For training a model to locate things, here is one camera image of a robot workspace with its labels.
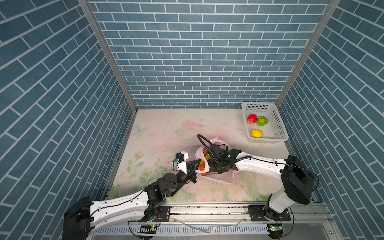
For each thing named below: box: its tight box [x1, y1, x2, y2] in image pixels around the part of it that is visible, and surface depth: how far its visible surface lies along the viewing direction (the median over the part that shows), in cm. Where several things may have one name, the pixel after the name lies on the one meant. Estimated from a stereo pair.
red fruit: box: [247, 113, 258, 124], surface depth 110 cm
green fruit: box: [257, 116, 269, 127], surface depth 107 cm
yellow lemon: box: [251, 129, 264, 138], surface depth 101 cm
